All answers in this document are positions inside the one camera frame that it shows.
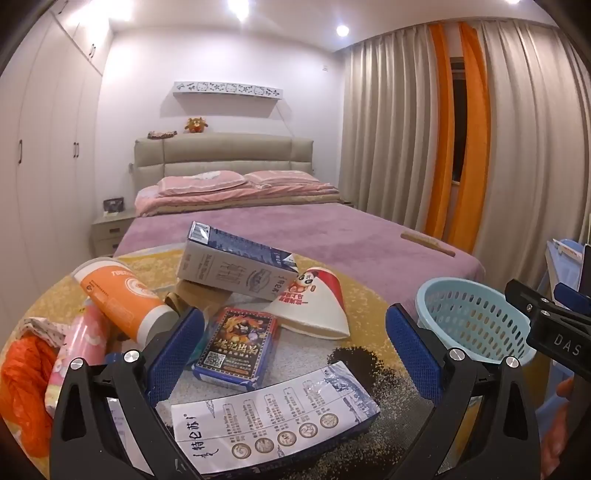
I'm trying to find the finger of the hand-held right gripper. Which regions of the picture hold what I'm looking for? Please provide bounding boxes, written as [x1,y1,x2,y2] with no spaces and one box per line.
[553,281,591,320]
[504,278,556,317]

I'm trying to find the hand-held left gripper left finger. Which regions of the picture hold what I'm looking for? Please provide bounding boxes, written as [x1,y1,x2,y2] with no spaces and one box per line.
[48,307,206,480]

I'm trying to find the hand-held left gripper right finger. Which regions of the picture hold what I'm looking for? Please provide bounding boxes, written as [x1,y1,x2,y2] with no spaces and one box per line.
[385,303,541,480]

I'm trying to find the dark playing card box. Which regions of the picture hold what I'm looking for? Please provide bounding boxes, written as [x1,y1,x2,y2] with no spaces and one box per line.
[191,307,278,392]

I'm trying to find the light blue plastic basket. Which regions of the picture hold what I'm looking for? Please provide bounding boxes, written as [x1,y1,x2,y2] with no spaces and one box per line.
[416,277,539,366]

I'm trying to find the orange white tube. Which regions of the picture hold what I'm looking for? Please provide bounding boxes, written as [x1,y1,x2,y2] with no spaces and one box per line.
[74,258,181,344]

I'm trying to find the pink bottle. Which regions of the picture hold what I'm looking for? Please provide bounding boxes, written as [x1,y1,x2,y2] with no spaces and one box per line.
[46,300,112,411]

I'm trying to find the blue white milk carton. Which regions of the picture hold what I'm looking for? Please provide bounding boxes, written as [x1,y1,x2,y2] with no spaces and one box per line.
[177,220,300,303]

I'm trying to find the red white paper cup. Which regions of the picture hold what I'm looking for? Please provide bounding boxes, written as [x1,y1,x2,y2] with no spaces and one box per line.
[263,265,351,340]

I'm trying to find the light blue plastic table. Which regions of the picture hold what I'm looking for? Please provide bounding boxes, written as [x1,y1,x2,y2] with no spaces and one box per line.
[540,237,591,315]

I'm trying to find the white book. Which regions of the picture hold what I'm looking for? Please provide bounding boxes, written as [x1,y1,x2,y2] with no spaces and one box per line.
[556,239,585,259]

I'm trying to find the brown cardboard piece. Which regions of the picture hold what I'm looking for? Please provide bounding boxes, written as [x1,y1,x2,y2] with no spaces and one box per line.
[166,279,232,319]

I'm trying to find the wooden brush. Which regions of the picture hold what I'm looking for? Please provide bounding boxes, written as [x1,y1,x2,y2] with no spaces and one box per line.
[401,231,455,257]

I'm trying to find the white patterned cloth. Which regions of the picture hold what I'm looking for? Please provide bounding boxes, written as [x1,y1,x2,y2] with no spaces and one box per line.
[21,318,70,348]

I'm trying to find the beige nightstand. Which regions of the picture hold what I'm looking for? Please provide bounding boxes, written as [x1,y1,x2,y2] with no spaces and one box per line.
[91,213,136,257]

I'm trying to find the pink pillows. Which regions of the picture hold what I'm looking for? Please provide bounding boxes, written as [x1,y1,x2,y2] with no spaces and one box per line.
[135,178,341,217]

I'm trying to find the beige curtain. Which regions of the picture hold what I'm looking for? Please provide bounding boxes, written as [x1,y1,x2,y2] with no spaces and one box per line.
[339,23,435,232]
[475,18,591,278]

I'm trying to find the orange plastic bag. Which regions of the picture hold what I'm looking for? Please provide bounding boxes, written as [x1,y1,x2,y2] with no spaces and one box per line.
[0,332,61,462]

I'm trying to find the orange curtain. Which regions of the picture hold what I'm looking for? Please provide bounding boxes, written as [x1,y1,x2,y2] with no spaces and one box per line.
[450,22,493,252]
[424,23,456,238]

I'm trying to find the bed with purple cover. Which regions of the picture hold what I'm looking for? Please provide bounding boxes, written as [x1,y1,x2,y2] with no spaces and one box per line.
[115,203,485,315]

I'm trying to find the pink pillow white print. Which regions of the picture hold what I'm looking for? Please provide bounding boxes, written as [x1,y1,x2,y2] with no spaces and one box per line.
[157,170,247,195]

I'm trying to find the plain pink pillow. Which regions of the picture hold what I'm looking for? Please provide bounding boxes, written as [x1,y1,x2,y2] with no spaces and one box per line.
[244,171,319,189]

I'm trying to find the beige upholstered headboard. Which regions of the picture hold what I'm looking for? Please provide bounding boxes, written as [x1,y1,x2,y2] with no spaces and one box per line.
[134,132,315,197]

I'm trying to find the white wardrobe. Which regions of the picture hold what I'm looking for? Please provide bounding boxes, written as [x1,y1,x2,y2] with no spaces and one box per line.
[0,9,114,296]

